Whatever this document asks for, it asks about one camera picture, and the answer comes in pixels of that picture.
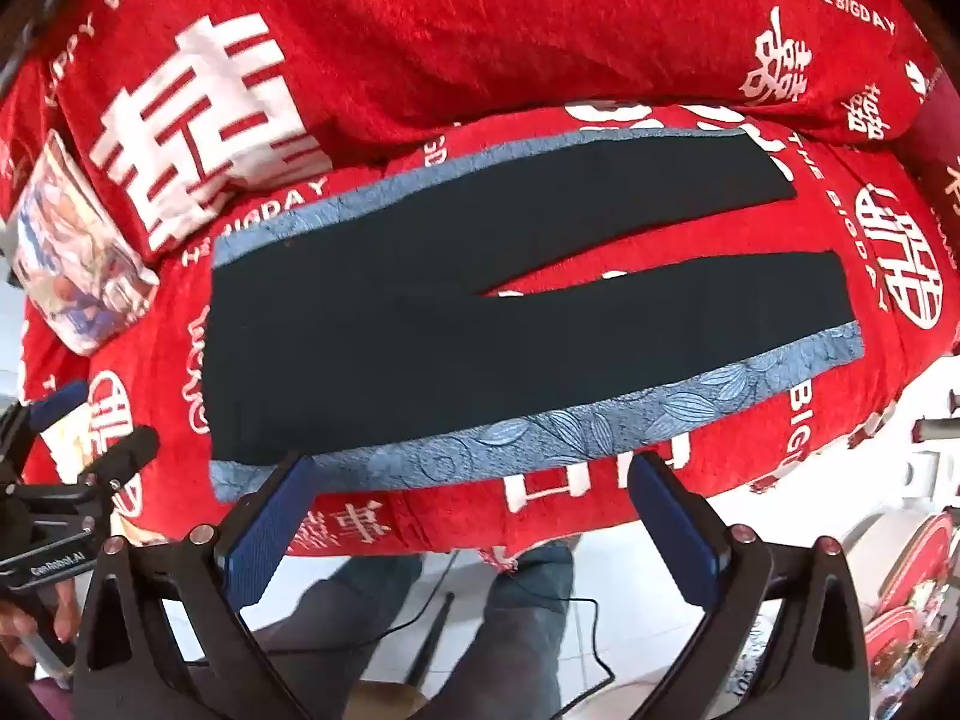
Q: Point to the person's left leg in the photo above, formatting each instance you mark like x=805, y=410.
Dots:
x=352, y=615

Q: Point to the red printed bed sheet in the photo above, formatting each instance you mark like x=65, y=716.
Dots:
x=675, y=457

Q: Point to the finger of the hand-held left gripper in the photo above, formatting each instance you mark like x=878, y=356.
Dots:
x=127, y=451
x=61, y=399

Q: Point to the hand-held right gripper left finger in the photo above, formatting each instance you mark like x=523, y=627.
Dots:
x=264, y=540

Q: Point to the black pants with blue trim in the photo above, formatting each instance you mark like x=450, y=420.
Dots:
x=375, y=315

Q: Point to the white round container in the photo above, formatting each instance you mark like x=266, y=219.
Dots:
x=870, y=547

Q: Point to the person's right leg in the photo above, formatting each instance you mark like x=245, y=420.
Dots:
x=525, y=615

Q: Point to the red printed quilt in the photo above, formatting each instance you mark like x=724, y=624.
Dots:
x=450, y=37

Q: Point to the red round tin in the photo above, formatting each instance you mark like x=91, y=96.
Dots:
x=896, y=637
x=919, y=562

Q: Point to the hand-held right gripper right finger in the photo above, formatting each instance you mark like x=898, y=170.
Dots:
x=675, y=540

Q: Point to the person's left hand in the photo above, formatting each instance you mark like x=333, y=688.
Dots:
x=22, y=626

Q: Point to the black antenna rod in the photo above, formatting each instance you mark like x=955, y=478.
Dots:
x=432, y=641

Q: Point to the person's leg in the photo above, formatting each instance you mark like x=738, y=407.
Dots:
x=352, y=615
x=525, y=615

